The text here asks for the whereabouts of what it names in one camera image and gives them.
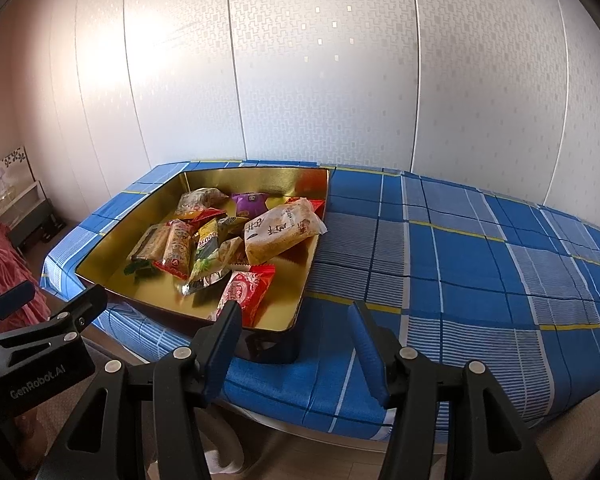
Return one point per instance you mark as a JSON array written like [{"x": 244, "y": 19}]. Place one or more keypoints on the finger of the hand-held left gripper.
[
  {"x": 87, "y": 305},
  {"x": 15, "y": 300}
]

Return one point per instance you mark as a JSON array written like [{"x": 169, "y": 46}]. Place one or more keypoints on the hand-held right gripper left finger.
[{"x": 220, "y": 355}]

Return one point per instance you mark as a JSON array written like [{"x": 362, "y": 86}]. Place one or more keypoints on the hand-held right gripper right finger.
[{"x": 367, "y": 350}]

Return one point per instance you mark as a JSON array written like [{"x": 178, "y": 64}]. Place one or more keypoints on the red printed snack packet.
[{"x": 247, "y": 292}]

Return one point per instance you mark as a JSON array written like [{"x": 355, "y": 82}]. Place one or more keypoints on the long brown biscuit packet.
[{"x": 147, "y": 247}]

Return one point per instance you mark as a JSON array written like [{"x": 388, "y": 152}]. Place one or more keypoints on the green white snack packet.
[{"x": 205, "y": 272}]

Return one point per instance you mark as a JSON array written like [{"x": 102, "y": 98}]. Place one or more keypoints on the black box with gold lining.
[{"x": 280, "y": 290}]

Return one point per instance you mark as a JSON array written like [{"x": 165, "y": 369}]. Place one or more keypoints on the small tan snack packet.
[{"x": 231, "y": 252}]

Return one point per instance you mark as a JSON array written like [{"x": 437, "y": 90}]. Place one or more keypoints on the clear snack bar red ends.
[{"x": 177, "y": 247}]

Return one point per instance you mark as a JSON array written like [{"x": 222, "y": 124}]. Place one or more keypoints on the yellow green snack packet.
[{"x": 207, "y": 241}]

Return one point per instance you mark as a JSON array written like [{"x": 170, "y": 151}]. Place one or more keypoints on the large tan cracker packet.
[{"x": 280, "y": 230}]

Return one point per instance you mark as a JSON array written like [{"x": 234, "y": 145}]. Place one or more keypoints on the small red snack packet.
[{"x": 210, "y": 215}]

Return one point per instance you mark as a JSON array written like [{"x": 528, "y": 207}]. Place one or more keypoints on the clear grain snack bag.
[{"x": 200, "y": 202}]

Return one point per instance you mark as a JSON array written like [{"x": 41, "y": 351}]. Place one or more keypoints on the large red snack packet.
[{"x": 316, "y": 206}]

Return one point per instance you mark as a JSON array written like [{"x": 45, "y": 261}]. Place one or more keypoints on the purple snack packet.
[{"x": 250, "y": 205}]

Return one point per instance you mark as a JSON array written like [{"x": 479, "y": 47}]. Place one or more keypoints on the red cloth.
[{"x": 0, "y": 260}]

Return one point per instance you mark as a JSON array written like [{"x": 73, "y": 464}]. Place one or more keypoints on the beige chair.
[{"x": 225, "y": 450}]

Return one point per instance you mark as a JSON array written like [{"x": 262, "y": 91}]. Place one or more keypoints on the low shelf unit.
[{"x": 25, "y": 200}]

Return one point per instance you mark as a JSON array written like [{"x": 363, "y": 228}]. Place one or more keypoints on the blue plaid tablecloth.
[{"x": 455, "y": 260}]

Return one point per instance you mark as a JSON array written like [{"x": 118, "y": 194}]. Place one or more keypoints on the white patterned box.
[{"x": 10, "y": 165}]

